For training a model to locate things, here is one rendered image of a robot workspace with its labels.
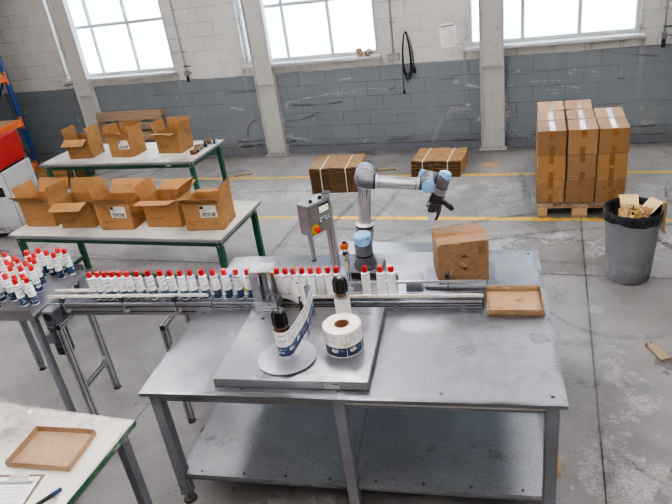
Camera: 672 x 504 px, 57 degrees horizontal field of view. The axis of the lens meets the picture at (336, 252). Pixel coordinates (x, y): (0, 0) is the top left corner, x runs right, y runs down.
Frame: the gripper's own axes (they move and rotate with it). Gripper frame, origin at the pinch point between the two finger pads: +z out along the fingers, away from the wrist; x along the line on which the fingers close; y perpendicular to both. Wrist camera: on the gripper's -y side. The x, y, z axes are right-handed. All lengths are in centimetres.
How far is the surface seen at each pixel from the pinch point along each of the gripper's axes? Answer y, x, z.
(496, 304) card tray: -30, 65, 13
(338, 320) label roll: 60, 91, 22
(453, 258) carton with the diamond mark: -6.5, 38.0, 3.0
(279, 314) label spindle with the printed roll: 91, 101, 16
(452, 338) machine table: -1, 92, 22
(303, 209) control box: 86, 37, -12
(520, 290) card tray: -46, 53, 9
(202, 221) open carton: 158, -106, 83
